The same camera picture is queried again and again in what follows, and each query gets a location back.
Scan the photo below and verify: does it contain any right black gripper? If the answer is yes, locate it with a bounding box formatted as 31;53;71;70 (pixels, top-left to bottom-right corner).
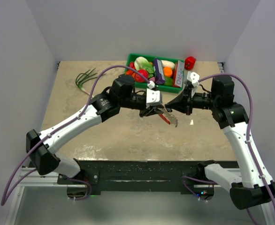
167;85;219;115

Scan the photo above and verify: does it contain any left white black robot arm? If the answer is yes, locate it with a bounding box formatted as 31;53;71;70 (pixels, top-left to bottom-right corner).
26;75;163;184

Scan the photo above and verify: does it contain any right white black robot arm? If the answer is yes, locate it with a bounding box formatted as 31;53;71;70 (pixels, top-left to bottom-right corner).
166;75;275;210

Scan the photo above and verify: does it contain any green vegetable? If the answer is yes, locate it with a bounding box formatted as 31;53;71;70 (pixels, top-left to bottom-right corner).
164;77;173;87

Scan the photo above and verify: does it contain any red grey box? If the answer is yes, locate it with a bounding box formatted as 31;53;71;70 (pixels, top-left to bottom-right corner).
172;61;184;88

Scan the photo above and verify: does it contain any purple white box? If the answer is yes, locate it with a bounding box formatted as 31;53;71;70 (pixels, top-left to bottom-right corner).
153;58;165;85

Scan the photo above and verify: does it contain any orange fruit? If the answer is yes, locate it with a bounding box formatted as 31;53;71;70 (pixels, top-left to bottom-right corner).
163;67;173;77

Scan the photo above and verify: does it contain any red apple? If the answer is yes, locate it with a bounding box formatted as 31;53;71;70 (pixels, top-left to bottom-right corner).
134;69;148;83

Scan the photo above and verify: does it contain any purple sweet potato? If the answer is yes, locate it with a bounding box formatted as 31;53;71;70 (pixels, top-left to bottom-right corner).
148;76;155;85

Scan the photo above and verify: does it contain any red bell pepper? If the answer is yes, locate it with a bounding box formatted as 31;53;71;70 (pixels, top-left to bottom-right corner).
184;56;196;70

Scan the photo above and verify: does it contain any white radish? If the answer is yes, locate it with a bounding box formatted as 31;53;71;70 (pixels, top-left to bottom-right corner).
161;60;175;70

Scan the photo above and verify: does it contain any red chili pepper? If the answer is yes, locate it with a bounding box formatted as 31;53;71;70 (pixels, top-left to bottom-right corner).
125;62;135;76

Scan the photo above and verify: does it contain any white green cabbage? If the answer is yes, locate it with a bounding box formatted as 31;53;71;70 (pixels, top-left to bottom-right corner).
134;56;154;74

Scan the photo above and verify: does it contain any green plastic bin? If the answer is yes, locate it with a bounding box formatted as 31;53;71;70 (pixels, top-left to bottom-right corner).
126;53;184;94

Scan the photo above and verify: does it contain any green spring onion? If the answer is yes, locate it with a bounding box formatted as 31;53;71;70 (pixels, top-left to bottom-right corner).
75;68;98;95

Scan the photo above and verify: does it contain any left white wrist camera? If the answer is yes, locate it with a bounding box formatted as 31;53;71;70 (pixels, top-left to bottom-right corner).
146;81;162;108

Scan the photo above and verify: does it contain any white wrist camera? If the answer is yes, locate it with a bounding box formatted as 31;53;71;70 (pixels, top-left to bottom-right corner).
146;81;162;108
183;71;200;97

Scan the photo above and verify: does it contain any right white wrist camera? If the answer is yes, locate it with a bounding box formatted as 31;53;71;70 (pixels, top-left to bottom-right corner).
183;71;200;97

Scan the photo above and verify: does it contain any black base frame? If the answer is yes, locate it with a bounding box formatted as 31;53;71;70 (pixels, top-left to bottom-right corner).
28;159;248;196

